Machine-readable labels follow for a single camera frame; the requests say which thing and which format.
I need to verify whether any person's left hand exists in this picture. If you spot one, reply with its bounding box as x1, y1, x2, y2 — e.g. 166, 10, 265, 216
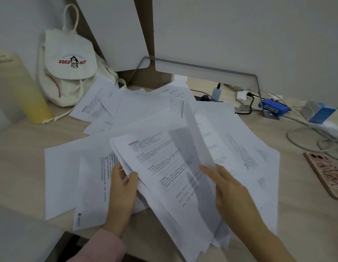
110, 163, 139, 219

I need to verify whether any person's right hand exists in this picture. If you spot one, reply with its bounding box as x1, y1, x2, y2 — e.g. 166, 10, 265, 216
199, 164, 261, 233

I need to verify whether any stack of printed sheets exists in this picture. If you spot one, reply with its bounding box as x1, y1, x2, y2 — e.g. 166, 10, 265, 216
109, 128, 231, 262

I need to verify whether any single thin printed sheet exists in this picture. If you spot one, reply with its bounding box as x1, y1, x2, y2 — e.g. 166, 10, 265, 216
181, 99, 217, 171

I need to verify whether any person's right forearm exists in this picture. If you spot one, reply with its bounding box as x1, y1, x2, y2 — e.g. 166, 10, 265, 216
233, 217, 296, 262

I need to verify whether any person's left forearm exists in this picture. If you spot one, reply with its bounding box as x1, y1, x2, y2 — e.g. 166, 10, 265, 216
66, 213, 137, 262

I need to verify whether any pile of scattered printed papers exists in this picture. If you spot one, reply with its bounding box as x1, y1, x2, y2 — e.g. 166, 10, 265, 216
44, 76, 280, 235

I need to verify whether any light blue plug adapter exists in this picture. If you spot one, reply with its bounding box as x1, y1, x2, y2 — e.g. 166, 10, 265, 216
211, 83, 223, 102

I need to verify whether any white charger block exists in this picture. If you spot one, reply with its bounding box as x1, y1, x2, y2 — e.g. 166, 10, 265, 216
235, 90, 249, 103

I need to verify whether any blue stapler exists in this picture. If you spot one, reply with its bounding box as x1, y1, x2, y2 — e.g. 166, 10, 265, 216
258, 98, 291, 116

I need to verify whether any brown cardboard panel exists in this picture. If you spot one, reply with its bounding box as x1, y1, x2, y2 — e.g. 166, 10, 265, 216
65, 0, 175, 89

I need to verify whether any phone in pink patterned case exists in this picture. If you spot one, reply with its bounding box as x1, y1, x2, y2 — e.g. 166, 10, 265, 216
303, 152, 338, 201

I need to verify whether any grey flat board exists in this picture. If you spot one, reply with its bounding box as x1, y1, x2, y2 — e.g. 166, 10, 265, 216
0, 206, 66, 262

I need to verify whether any blue and grey box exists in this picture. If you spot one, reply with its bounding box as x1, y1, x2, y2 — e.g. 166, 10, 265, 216
298, 100, 337, 124

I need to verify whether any white power strip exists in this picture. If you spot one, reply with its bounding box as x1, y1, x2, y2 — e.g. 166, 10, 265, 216
267, 93, 338, 140

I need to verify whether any yellow water bottle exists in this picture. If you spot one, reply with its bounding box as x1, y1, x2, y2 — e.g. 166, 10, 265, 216
0, 52, 54, 125

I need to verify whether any white rectangular board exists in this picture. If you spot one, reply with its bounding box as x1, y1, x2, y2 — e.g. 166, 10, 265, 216
73, 0, 150, 73

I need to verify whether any black cable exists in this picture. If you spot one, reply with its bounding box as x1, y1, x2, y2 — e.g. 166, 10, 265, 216
190, 89, 265, 115

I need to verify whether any grey looped cable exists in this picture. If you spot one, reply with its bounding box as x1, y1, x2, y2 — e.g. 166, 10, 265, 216
286, 126, 338, 162

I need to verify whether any white canvas drawstring backpack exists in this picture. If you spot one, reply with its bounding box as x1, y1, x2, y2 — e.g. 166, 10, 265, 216
38, 4, 127, 124

